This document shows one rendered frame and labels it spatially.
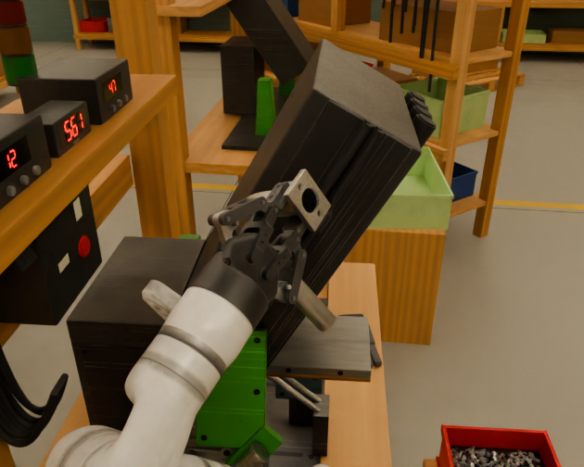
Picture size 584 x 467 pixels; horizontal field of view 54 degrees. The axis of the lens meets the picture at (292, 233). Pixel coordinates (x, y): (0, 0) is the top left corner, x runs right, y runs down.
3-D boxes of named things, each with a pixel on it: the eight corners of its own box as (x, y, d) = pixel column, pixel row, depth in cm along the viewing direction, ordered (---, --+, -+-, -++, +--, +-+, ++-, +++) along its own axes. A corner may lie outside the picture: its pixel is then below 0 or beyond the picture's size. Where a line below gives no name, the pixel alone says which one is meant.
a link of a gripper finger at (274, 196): (270, 223, 59) (293, 188, 61) (253, 203, 57) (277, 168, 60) (260, 223, 60) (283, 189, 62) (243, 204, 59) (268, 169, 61)
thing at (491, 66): (474, 72, 787) (479, 39, 765) (523, 85, 727) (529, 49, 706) (408, 84, 730) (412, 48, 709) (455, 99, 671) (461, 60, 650)
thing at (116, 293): (218, 361, 139) (208, 238, 123) (187, 466, 112) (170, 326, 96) (143, 358, 140) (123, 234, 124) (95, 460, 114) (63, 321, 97)
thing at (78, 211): (106, 261, 93) (90, 176, 86) (60, 327, 78) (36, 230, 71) (31, 258, 94) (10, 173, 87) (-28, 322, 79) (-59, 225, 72)
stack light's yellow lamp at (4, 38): (39, 51, 95) (33, 22, 93) (24, 57, 91) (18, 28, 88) (10, 51, 95) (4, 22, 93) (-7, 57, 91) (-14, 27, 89)
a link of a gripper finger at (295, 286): (272, 301, 62) (279, 246, 63) (284, 303, 63) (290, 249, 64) (289, 303, 60) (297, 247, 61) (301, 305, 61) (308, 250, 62)
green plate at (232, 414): (270, 422, 103) (271, 311, 97) (264, 450, 95) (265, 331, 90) (206, 419, 104) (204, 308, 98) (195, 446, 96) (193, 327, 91)
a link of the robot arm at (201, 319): (147, 277, 58) (107, 326, 55) (214, 283, 50) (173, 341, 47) (201, 331, 63) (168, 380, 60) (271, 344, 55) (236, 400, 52)
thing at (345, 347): (367, 328, 118) (368, 316, 117) (370, 384, 104) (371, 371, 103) (180, 319, 121) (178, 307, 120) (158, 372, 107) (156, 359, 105)
